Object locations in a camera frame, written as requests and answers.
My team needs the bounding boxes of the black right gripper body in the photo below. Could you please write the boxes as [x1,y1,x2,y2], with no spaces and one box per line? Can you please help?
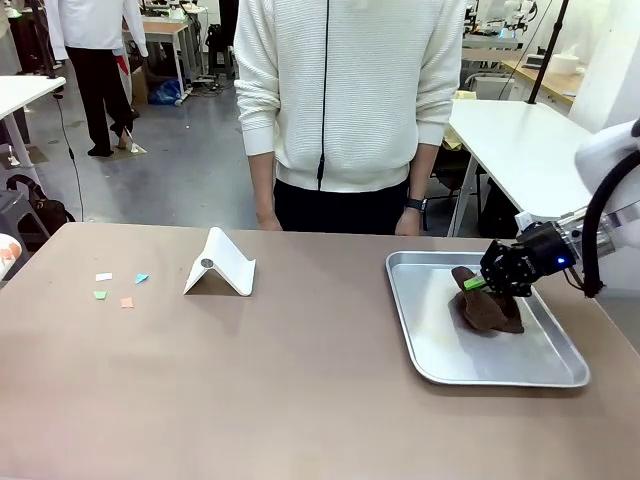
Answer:
[514,222,577,282]

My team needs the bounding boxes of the brown cloth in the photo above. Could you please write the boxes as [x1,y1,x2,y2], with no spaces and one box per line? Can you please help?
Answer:
[449,265,526,336]

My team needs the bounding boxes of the person's right forearm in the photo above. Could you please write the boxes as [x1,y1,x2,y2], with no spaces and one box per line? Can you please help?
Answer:
[247,151,277,216]

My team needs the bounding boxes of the person's left forearm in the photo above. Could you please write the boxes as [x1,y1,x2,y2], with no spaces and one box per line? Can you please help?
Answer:
[406,141,440,202]

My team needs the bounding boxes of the person's left hand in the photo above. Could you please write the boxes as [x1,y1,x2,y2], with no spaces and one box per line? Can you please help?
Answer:
[393,208,422,237]

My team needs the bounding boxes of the person's right hand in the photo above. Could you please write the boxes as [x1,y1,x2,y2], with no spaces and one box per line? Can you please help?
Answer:
[255,211,284,233]

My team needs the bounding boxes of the silver metal tray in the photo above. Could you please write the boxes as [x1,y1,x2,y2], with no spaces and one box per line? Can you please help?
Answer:
[384,249,591,389]

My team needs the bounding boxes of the large white table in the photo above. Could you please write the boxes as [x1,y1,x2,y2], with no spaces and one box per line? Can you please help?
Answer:
[446,98,597,239]

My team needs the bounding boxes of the yellow cloth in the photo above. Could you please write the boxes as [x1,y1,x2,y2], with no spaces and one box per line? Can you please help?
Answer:
[441,89,477,151]

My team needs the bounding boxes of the black trousers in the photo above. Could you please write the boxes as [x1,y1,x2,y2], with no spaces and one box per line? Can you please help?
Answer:
[272,177,411,236]

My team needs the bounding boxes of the wooden top workbench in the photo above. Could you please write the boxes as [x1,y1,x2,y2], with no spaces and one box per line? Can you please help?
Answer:
[499,58,584,107]

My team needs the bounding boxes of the white round container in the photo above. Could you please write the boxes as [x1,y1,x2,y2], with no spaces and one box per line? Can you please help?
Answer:
[549,48,584,77]

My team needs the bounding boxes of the black tripod pole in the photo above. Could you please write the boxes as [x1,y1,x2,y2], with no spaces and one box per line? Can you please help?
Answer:
[528,0,572,105]

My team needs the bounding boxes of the white knit sweater torso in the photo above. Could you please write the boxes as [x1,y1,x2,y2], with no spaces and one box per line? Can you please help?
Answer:
[232,0,469,194]

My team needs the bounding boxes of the white folded stand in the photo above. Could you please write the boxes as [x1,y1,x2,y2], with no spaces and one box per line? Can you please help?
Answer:
[182,226,258,298]

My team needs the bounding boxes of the black stool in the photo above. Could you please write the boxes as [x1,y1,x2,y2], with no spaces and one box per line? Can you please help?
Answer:
[206,23,237,80]

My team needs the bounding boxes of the blue plastic bag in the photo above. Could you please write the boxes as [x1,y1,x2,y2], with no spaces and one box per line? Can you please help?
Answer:
[146,78,185,107]

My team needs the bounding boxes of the cardboard box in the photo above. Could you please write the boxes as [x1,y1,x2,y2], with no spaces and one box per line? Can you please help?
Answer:
[129,63,152,105]

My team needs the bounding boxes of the wooden top desk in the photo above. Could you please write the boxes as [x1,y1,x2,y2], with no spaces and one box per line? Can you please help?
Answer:
[121,18,197,97]

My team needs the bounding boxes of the bystander in black trousers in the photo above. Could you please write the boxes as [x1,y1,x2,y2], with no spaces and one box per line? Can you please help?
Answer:
[46,0,150,158]

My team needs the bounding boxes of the black backpack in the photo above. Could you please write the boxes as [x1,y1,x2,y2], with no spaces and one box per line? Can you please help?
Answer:
[4,173,77,237]

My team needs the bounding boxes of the grey plastic stool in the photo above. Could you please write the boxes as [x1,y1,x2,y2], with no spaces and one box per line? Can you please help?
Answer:
[0,188,52,251]

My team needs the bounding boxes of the small white table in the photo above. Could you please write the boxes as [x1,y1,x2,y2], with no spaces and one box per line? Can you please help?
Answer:
[0,75,68,169]

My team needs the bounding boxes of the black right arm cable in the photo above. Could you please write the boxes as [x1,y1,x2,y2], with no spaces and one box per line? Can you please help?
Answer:
[564,148,640,300]

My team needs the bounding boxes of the black lanyard cable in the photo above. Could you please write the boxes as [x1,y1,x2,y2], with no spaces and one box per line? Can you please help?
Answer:
[316,0,333,192]

